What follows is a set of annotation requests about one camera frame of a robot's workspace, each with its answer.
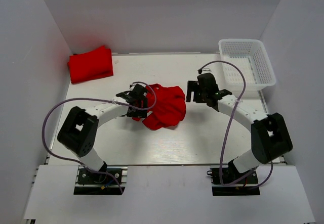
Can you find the folded red t shirt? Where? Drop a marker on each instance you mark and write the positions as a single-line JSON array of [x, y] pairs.
[[92, 65]]

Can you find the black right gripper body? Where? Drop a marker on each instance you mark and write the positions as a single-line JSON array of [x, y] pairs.
[[201, 95]]

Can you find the white plastic basket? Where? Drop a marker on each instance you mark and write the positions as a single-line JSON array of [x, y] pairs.
[[250, 57]]

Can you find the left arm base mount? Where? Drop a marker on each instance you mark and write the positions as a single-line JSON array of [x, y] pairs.
[[94, 184]]

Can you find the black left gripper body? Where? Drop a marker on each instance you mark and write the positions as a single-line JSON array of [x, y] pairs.
[[144, 103]]

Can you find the red t shirt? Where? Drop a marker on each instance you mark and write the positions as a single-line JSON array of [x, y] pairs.
[[169, 106], [92, 65]]

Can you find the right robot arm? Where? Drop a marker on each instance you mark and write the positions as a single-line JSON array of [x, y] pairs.
[[269, 134]]

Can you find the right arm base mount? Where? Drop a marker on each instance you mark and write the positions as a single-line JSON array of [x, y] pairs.
[[233, 184]]

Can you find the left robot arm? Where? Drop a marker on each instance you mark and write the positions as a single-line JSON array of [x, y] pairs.
[[78, 132]]

